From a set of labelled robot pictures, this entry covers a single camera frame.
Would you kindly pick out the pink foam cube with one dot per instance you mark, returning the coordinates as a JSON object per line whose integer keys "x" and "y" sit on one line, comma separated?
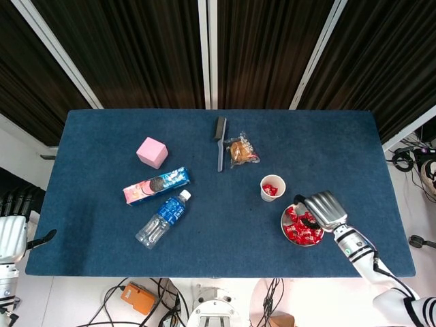
{"x": 151, "y": 153}

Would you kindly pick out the white silver robot base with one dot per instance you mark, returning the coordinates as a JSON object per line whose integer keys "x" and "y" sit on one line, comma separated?
{"x": 214, "y": 308}

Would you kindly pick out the blue table cloth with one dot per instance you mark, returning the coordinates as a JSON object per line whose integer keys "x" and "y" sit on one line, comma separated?
{"x": 221, "y": 221}

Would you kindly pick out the clear bottle blue label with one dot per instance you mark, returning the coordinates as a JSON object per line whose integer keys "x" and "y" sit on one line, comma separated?
{"x": 160, "y": 223}

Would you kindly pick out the blue pink cookie box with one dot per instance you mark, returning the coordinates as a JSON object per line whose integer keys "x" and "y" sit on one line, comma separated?
{"x": 143, "y": 192}

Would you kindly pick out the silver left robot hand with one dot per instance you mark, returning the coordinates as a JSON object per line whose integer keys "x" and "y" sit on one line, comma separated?
{"x": 12, "y": 238}

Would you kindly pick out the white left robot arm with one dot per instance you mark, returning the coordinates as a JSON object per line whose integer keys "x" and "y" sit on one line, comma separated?
{"x": 7, "y": 286}

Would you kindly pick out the pastry in clear wrapper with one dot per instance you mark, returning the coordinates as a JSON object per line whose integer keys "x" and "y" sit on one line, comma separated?
{"x": 240, "y": 151}

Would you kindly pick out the black caster foot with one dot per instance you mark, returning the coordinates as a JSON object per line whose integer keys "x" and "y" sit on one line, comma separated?
{"x": 416, "y": 240}

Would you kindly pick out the grey brush black bristles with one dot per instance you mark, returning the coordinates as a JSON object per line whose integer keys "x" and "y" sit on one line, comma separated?
{"x": 220, "y": 156}

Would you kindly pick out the brown wooden object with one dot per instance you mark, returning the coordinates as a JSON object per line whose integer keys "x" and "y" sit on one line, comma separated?
{"x": 282, "y": 322}

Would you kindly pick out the orange box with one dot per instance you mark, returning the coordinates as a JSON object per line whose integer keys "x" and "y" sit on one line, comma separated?
{"x": 138, "y": 299}

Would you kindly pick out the metal bowl of candies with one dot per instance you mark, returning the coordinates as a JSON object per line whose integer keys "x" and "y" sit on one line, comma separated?
{"x": 299, "y": 208}

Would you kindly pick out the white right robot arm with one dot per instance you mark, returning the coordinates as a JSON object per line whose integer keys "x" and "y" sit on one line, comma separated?
{"x": 354, "y": 243}

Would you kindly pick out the white black round object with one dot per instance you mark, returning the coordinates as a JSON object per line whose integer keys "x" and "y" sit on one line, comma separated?
{"x": 430, "y": 173}

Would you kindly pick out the small grey bracket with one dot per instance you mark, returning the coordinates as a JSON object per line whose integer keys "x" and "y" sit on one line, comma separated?
{"x": 47, "y": 157}

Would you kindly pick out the white frame post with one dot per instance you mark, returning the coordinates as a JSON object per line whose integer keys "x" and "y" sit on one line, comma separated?
{"x": 207, "y": 51}
{"x": 408, "y": 130}
{"x": 57, "y": 51}
{"x": 317, "y": 51}

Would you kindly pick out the black electronics box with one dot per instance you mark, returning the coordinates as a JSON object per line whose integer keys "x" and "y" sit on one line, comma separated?
{"x": 427, "y": 151}

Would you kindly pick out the dark brown curtain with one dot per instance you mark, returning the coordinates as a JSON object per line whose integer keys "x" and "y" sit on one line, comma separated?
{"x": 265, "y": 51}
{"x": 381, "y": 61}
{"x": 136, "y": 51}
{"x": 27, "y": 85}

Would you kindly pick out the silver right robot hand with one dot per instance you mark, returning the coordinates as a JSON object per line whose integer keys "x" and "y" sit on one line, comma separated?
{"x": 325, "y": 211}

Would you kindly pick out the white paper cup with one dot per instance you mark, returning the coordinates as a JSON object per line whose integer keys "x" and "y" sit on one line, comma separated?
{"x": 269, "y": 198}

